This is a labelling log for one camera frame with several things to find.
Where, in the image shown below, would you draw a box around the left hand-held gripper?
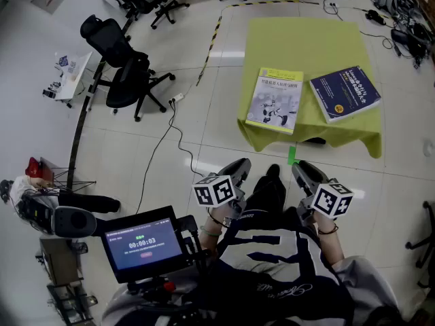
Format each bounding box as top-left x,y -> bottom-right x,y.
192,158 -> 252,221

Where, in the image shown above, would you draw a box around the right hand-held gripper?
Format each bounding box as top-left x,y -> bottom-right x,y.
291,160 -> 355,224

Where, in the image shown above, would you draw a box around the dark blue book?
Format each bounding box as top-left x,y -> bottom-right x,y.
309,65 -> 382,124

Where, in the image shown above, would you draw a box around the yellow and white book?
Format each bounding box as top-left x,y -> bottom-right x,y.
245,67 -> 305,136

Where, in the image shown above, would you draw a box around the person's left forearm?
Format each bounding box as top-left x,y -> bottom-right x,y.
198,204 -> 235,253

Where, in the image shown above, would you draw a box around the person's right forearm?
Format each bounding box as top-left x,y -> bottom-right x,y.
311,211 -> 346,274

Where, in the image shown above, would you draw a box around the black hair band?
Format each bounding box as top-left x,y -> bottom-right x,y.
317,223 -> 339,236

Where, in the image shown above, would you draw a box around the person's black trousers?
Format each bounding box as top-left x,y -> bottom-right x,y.
245,163 -> 287,217

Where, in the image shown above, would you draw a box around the black monitor with screen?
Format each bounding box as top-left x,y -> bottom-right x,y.
100,205 -> 195,284

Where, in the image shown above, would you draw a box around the person's grey and navy shirt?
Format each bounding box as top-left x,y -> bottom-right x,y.
101,206 -> 400,326

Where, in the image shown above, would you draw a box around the black folding stand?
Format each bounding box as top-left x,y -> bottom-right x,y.
39,157 -> 97,193

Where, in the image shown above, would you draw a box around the green tablecloth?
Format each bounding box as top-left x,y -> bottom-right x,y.
237,18 -> 383,159

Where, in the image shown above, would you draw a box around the black mesh office chair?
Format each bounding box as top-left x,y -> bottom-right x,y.
80,14 -> 177,123

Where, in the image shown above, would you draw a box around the black and yellow floor tape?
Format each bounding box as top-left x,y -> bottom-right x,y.
196,0 -> 320,87

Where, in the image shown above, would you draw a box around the brown cardboard box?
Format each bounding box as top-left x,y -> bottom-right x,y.
39,234 -> 84,287

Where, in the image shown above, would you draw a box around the white desk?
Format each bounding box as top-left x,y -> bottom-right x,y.
42,51 -> 94,109

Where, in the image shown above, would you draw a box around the green bead bracelet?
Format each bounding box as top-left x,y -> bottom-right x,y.
199,225 -> 223,238

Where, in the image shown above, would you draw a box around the black power cable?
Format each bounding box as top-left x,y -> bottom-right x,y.
135,102 -> 207,215

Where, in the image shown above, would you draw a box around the grey and black camera device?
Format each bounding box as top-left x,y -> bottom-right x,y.
53,206 -> 98,239

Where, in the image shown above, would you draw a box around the pile of cables and devices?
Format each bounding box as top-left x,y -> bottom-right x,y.
322,0 -> 435,69

